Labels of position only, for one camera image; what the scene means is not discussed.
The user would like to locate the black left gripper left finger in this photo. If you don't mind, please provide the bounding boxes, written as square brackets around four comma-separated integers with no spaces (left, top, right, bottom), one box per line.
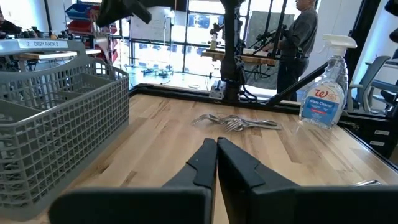
[48,138,218,224]

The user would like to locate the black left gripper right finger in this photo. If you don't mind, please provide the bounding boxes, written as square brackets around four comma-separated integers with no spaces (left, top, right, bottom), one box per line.
[216,137,398,224]

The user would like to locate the silver metal fork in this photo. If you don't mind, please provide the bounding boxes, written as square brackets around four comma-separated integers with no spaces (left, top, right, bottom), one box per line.
[217,114,279,125]
[191,113,249,127]
[242,119,282,131]
[223,119,282,132]

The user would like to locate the silver metal spoon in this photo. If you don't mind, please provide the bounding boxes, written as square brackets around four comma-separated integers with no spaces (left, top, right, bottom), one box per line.
[352,179,382,187]

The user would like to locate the grey plastic silverware basket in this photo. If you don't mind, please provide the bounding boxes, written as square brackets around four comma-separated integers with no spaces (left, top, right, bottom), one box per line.
[0,37,131,222]

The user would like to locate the red and blue storage bins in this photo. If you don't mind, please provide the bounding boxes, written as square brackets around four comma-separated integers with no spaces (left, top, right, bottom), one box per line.
[64,2,119,65]

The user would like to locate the white whiteboard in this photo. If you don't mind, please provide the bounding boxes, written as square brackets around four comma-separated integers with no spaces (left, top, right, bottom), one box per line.
[129,6,175,43]

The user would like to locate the wooden background table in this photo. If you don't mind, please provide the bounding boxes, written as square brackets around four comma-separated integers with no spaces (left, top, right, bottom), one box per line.
[200,48,278,67]
[14,48,103,62]

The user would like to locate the person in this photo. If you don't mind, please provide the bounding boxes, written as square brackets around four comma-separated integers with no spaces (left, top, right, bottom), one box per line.
[260,0,320,103]
[0,9,23,39]

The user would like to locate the glass cleaner spray bottle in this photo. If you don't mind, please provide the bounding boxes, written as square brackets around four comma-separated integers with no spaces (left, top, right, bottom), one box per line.
[298,34,358,130]

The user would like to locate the grey fabric panel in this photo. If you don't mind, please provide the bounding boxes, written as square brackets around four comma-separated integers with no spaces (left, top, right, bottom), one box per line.
[245,11,295,91]

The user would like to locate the grey office chair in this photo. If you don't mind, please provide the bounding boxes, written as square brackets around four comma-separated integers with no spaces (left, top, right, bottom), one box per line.
[346,55,398,113]

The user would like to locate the small grey bracket plate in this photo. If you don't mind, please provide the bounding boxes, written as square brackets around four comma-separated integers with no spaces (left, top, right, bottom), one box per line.
[209,79,227,100]

